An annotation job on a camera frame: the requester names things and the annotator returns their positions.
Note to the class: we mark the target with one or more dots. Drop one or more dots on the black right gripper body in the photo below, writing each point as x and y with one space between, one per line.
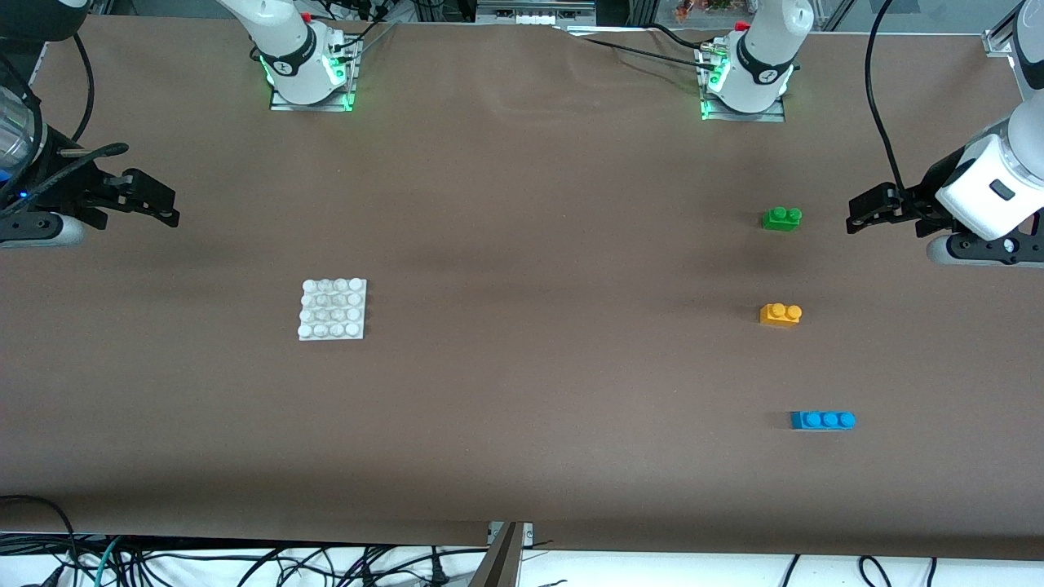
72 186

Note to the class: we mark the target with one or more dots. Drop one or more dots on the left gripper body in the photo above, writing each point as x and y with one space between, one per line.
920 198

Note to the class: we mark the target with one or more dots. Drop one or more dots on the yellow two-stud block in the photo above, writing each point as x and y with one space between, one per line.
779 316

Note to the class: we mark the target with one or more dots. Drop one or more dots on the white studded base plate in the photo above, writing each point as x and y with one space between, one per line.
333 310

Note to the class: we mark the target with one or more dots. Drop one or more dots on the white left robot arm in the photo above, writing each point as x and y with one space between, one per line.
767 49

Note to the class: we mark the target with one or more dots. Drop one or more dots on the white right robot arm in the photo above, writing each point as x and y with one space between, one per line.
285 45

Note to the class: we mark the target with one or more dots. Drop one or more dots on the green two-stud block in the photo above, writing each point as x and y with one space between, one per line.
779 220

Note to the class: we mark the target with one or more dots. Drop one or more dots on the blue three-stud block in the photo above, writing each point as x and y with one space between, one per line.
820 421

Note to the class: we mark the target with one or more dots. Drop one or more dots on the aluminium corner profile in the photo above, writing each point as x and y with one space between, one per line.
997 42

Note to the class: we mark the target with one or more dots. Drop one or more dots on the brown table cover sheet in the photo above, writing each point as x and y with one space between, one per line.
522 367

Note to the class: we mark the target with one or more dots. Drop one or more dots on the grey metal bar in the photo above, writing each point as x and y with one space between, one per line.
497 571

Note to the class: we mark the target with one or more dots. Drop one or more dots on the aluminium frame rail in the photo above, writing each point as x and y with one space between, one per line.
530 16

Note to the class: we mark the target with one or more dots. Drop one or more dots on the silver table edge bracket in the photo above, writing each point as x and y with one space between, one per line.
493 531

